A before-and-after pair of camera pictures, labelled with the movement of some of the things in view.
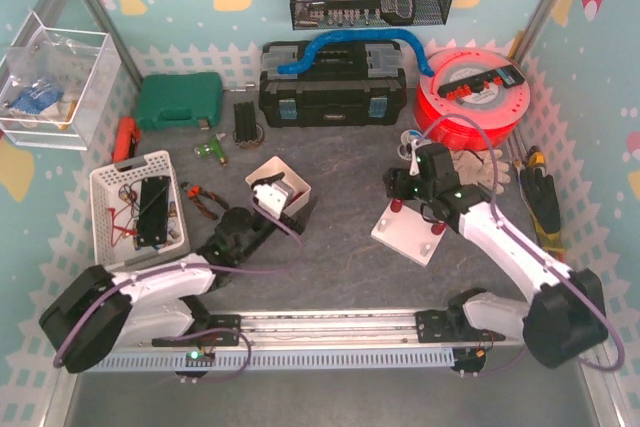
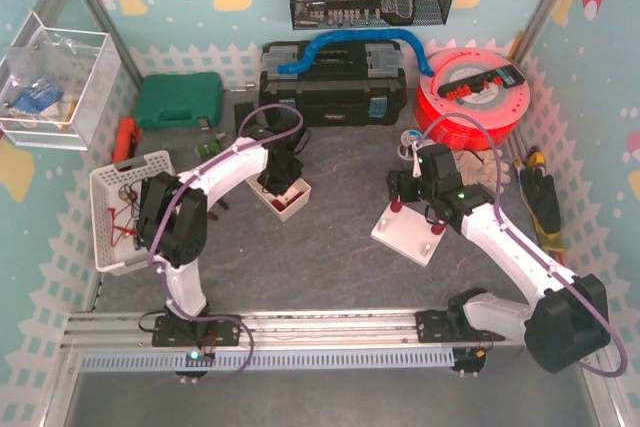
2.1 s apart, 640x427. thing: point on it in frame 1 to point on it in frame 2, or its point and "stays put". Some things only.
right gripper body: [395, 183] stays put
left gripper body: [288, 217] to [279, 173]
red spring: [396, 205] stays put
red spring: [437, 229] stays put
